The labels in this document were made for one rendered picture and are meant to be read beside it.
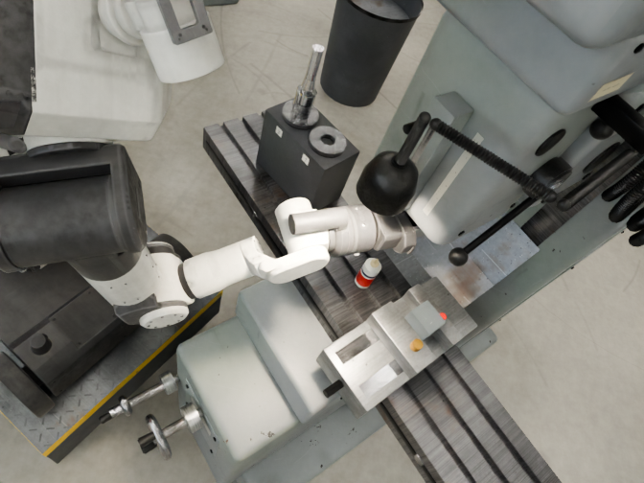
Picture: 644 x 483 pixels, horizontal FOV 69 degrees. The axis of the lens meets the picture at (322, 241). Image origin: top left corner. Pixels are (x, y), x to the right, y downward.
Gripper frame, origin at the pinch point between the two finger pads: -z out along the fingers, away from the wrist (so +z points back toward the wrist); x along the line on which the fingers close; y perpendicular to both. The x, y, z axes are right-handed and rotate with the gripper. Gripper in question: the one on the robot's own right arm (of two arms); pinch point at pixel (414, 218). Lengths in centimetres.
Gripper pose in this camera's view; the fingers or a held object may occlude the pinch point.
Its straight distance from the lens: 91.8
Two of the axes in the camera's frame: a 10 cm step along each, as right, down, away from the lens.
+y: -2.5, 5.3, 8.1
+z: -9.1, 1.5, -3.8
